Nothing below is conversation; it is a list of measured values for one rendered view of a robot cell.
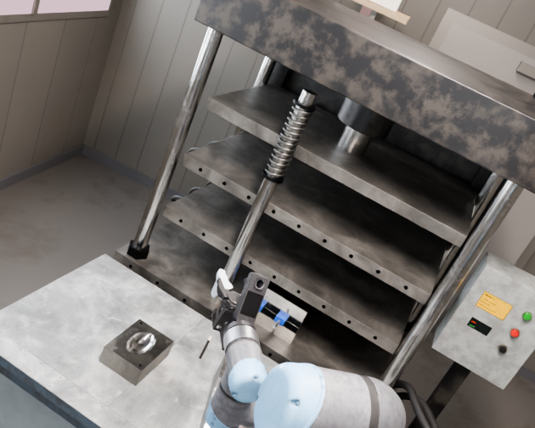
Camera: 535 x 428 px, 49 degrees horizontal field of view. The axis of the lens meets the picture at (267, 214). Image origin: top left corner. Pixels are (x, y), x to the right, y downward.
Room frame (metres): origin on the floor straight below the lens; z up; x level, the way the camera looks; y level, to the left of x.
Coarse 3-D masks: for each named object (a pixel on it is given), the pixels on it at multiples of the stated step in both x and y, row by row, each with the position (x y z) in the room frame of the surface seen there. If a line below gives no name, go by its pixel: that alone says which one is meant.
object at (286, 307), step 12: (276, 288) 2.08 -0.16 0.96; (264, 300) 2.05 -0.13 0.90; (276, 300) 2.04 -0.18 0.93; (288, 300) 2.03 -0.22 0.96; (300, 300) 2.07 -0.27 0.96; (264, 312) 2.04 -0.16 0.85; (276, 312) 2.03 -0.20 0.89; (288, 312) 2.02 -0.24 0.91; (300, 312) 2.01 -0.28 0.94; (312, 312) 2.23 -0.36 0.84; (264, 324) 2.04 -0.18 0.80; (288, 324) 2.02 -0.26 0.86; (300, 324) 2.01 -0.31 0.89; (288, 336) 2.01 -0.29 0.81
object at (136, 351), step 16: (128, 336) 1.55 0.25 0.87; (144, 336) 1.59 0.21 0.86; (160, 336) 1.61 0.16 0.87; (112, 352) 1.45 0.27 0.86; (128, 352) 1.48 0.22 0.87; (144, 352) 1.52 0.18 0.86; (160, 352) 1.54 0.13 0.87; (112, 368) 1.45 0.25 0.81; (128, 368) 1.44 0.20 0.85; (144, 368) 1.44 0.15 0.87
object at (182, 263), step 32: (128, 256) 2.10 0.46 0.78; (160, 256) 2.21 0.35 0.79; (192, 256) 2.32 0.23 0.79; (224, 256) 2.44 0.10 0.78; (160, 288) 2.05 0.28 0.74; (192, 288) 2.08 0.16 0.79; (320, 320) 2.27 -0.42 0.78; (288, 352) 1.95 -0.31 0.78; (320, 352) 2.04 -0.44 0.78; (352, 352) 2.14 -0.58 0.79; (384, 352) 2.25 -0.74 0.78
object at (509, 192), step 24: (216, 48) 2.13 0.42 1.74; (264, 72) 2.78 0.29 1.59; (192, 96) 2.12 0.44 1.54; (192, 120) 2.15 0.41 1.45; (168, 144) 2.13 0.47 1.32; (168, 168) 2.12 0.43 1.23; (480, 192) 2.54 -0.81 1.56; (504, 192) 1.87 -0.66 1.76; (144, 216) 2.13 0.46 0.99; (504, 216) 1.87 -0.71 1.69; (144, 240) 2.13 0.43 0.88; (480, 240) 1.86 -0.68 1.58; (456, 264) 1.87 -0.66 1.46; (456, 288) 1.86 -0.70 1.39; (432, 312) 1.86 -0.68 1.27; (408, 336) 1.87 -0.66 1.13; (408, 360) 1.86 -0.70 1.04
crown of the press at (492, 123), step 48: (240, 0) 2.07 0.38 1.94; (288, 0) 2.04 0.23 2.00; (288, 48) 2.02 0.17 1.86; (336, 48) 1.99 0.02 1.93; (384, 48) 1.96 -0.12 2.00; (432, 48) 2.70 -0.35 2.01; (384, 96) 1.94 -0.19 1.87; (432, 96) 1.91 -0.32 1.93; (480, 96) 1.88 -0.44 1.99; (528, 96) 2.50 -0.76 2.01; (480, 144) 1.86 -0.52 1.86; (528, 144) 1.84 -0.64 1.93
